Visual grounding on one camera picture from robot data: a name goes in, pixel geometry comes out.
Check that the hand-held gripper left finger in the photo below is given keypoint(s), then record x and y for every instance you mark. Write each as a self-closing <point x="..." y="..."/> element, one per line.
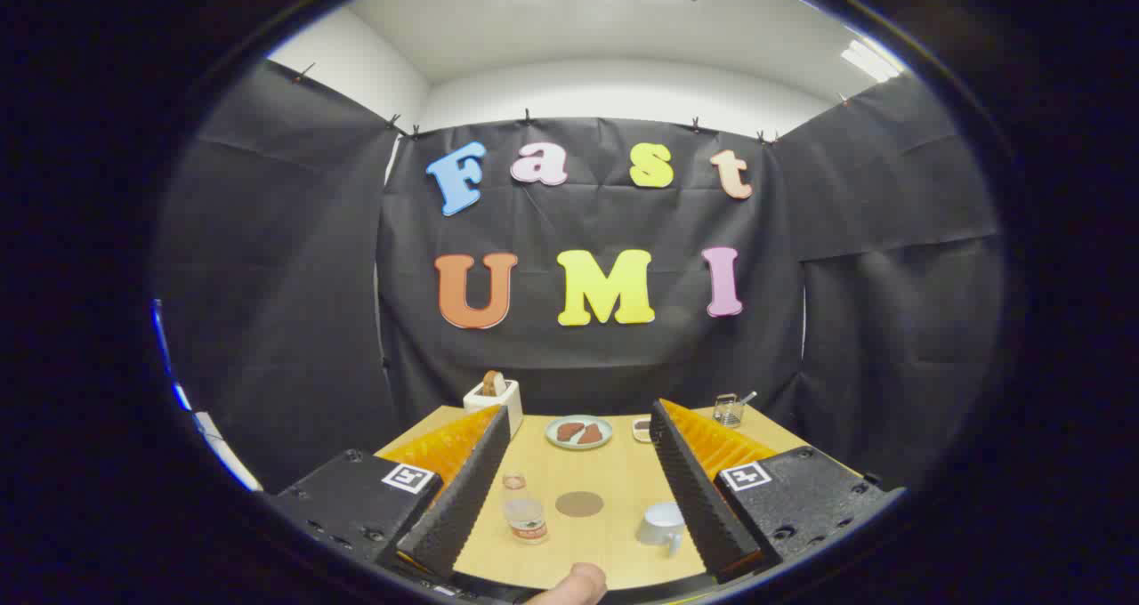
<point x="463" y="498"/>

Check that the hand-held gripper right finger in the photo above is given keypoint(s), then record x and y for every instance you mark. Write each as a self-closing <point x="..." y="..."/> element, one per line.
<point x="703" y="507"/>

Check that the pale grey cup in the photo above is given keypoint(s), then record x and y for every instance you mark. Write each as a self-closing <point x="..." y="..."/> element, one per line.
<point x="660" y="525"/>

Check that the clear plastic bottle red label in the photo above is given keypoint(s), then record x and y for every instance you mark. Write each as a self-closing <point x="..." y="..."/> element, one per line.
<point x="526" y="518"/>

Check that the round brown coaster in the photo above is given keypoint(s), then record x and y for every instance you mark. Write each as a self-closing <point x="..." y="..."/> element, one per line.
<point x="579" y="504"/>

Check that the wooden table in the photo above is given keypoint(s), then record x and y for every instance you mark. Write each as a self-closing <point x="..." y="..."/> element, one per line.
<point x="614" y="467"/>

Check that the white divided snack dish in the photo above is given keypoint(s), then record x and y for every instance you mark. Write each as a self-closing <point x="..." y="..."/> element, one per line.
<point x="642" y="429"/>

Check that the white toaster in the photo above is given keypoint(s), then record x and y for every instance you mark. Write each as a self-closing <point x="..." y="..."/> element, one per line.
<point x="498" y="403"/>

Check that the metal utensil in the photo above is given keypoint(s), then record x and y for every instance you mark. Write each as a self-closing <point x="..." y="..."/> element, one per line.
<point x="748" y="398"/>

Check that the toast bread slice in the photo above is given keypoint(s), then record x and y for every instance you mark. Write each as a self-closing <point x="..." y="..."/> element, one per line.
<point x="493" y="383"/>

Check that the pale green plate with meat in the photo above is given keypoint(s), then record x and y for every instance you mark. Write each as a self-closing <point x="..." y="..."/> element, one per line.
<point x="578" y="432"/>

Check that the small ceiling light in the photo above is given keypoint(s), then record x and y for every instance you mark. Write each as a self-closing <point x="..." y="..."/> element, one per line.
<point x="870" y="60"/>

